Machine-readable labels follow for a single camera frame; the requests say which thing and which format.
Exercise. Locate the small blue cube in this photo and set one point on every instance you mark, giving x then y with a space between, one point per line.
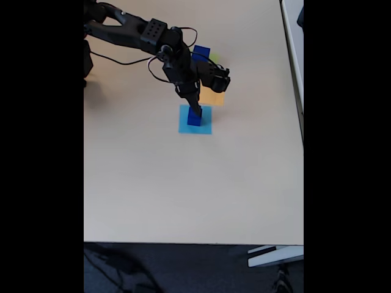
191 110

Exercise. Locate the large blue cube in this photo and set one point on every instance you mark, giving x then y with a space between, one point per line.
201 51

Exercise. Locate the orange paper square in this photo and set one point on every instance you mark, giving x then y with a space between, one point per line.
214 98

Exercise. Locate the light blue paper square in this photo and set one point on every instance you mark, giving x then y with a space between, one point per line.
206 128

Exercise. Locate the green paper square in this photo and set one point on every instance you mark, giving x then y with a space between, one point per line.
215 57

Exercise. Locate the medium blue cube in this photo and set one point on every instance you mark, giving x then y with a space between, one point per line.
192 121

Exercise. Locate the white neighbouring table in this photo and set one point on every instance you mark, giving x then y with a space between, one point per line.
294 61

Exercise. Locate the dark object on neighbouring table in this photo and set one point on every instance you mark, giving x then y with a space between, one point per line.
301 16

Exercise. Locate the white table foot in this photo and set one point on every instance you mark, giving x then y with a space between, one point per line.
275 258

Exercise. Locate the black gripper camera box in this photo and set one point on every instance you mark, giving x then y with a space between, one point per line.
217 77

